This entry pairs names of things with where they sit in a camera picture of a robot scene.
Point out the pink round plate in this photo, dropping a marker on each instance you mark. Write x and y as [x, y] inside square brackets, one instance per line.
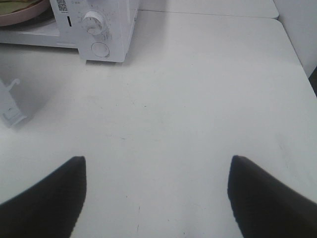
[25, 14]

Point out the glass microwave turntable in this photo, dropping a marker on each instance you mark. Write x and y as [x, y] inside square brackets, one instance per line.
[42, 18]

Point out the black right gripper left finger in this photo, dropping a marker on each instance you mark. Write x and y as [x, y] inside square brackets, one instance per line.
[50, 208]

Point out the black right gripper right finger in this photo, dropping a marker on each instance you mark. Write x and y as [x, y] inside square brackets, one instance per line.
[264, 207]

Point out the white microwave oven body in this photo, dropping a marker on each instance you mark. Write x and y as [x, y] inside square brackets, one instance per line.
[67, 30]

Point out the white microwave door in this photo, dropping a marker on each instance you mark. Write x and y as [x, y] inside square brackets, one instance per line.
[10, 113]

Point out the toast sandwich with lettuce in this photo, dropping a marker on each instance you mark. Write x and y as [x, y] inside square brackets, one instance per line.
[10, 6]

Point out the round white door-release button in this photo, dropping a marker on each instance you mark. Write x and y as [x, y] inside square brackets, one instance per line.
[100, 49]

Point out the lower white timer knob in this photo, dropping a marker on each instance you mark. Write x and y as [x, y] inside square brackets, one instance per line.
[93, 22]

